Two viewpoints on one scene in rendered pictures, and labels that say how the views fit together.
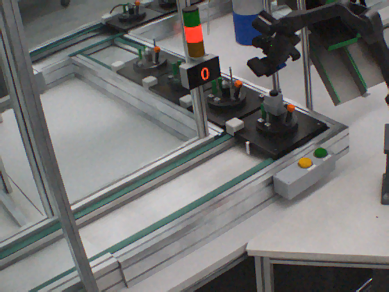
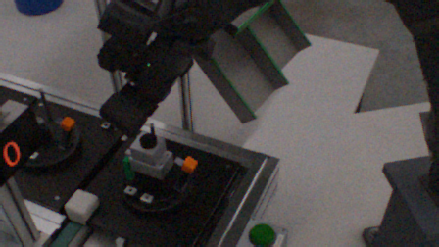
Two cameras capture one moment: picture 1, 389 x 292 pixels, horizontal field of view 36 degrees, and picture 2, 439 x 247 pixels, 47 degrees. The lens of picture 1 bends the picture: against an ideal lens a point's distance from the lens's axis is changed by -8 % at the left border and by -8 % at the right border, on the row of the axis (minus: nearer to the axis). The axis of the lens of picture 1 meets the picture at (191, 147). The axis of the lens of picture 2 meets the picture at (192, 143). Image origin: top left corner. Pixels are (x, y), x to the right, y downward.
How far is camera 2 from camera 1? 124 cm
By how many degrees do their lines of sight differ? 25
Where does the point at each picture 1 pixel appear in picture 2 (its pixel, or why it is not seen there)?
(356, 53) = not seen: hidden behind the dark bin
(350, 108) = not seen: hidden behind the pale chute
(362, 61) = (260, 28)
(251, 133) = (118, 218)
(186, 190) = not seen: outside the picture
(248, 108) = (91, 158)
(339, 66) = (232, 49)
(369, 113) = (270, 104)
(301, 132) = (207, 193)
